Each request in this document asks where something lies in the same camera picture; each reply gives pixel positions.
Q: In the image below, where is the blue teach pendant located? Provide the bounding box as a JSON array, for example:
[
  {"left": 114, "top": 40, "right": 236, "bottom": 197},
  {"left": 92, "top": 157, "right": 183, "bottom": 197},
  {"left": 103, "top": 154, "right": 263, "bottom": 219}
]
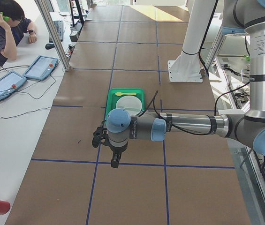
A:
[
  {"left": 23, "top": 55, "right": 58, "bottom": 81},
  {"left": 0, "top": 71, "right": 27, "bottom": 100}
]

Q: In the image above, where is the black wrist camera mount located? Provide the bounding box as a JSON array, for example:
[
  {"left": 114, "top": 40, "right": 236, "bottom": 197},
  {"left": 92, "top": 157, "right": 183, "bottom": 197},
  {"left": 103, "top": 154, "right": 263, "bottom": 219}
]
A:
[{"left": 92, "top": 127, "right": 110, "bottom": 148}]

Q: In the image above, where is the black computer mouse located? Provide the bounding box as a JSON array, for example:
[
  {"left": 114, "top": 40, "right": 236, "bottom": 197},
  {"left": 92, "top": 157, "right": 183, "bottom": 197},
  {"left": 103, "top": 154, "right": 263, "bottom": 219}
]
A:
[{"left": 45, "top": 43, "right": 55, "bottom": 50}]

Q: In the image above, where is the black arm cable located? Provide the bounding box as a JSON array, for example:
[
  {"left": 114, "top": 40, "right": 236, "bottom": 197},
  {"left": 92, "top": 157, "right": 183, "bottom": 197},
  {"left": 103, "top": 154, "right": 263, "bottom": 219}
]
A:
[{"left": 144, "top": 90, "right": 217, "bottom": 136}]

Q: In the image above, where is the seated person in purple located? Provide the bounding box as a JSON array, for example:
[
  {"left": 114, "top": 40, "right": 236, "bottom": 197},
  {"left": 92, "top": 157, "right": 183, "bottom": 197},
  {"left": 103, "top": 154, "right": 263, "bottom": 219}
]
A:
[{"left": 0, "top": 0, "right": 38, "bottom": 66}]

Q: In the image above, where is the aluminium frame post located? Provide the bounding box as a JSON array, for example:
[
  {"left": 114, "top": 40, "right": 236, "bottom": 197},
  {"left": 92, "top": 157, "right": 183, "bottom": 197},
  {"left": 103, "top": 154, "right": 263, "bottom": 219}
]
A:
[{"left": 35, "top": 0, "right": 71, "bottom": 71}]

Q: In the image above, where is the black keyboard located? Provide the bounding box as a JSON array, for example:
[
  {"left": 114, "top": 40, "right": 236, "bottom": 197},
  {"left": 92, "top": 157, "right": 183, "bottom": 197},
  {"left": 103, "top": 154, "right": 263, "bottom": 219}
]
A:
[{"left": 53, "top": 20, "right": 64, "bottom": 42}]

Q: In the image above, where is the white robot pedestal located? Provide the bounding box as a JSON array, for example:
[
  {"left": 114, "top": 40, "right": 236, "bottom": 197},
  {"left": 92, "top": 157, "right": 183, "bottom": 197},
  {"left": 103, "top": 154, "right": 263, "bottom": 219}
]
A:
[{"left": 168, "top": 0, "right": 218, "bottom": 83}]

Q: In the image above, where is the near blue teach pendant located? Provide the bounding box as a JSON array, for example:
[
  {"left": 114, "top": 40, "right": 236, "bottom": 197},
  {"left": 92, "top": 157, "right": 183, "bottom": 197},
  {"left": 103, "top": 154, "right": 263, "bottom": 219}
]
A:
[{"left": 0, "top": 71, "right": 27, "bottom": 100}]

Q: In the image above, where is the green plastic tray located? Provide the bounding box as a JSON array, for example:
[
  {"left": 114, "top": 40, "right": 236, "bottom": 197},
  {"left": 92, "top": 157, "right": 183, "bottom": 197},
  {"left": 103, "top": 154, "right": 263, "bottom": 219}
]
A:
[{"left": 105, "top": 88, "right": 145, "bottom": 118}]

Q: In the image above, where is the pale mint plastic fork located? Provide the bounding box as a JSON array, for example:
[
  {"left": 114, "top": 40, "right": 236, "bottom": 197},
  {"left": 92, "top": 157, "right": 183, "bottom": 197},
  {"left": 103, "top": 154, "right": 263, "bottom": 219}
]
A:
[{"left": 119, "top": 107, "right": 140, "bottom": 112}]

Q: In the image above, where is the white round plate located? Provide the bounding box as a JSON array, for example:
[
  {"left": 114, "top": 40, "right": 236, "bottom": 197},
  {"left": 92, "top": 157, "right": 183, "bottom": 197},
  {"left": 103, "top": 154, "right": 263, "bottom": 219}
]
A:
[{"left": 116, "top": 96, "right": 143, "bottom": 115}]

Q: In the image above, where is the green phone handset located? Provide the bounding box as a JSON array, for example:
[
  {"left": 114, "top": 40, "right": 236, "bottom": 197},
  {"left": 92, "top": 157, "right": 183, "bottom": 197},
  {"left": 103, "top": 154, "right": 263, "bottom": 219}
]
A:
[{"left": 0, "top": 12, "right": 10, "bottom": 22}]

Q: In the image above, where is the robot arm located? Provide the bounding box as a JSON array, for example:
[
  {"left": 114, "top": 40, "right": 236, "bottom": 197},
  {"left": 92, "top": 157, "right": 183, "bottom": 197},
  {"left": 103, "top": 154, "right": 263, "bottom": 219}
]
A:
[{"left": 105, "top": 0, "right": 265, "bottom": 168}]

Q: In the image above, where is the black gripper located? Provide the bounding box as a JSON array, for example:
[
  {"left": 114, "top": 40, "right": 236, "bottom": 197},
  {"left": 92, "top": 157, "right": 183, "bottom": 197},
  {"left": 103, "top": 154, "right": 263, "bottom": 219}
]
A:
[{"left": 108, "top": 138, "right": 128, "bottom": 168}]

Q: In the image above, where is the yellow plastic spoon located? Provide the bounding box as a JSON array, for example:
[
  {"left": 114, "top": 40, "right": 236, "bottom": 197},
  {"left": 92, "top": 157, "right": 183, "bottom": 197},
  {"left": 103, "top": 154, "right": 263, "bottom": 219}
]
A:
[{"left": 115, "top": 92, "right": 136, "bottom": 97}]

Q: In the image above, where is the far blue teach pendant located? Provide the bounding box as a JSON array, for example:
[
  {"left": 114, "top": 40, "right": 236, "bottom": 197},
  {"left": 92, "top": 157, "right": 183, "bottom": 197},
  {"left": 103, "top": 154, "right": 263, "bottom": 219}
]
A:
[{"left": 23, "top": 55, "right": 58, "bottom": 81}]

